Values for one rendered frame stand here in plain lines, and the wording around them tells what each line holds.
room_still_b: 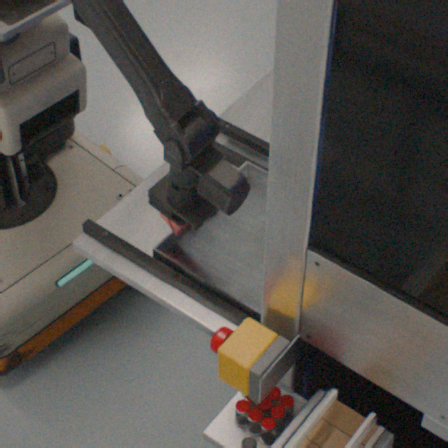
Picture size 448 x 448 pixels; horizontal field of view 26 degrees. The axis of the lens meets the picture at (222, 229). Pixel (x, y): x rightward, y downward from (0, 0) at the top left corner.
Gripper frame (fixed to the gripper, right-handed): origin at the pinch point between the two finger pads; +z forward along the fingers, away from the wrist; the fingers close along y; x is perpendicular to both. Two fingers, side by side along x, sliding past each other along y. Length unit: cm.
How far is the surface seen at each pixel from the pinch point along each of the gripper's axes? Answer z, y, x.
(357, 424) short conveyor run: -8.4, 42.7, -13.7
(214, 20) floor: 107, -95, 148
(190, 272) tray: -1.1, 7.1, -5.9
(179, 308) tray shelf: 1.9, 9.1, -10.6
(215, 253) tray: 2.1, 6.6, 1.8
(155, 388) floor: 94, -11, 15
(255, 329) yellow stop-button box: -15.8, 24.8, -15.5
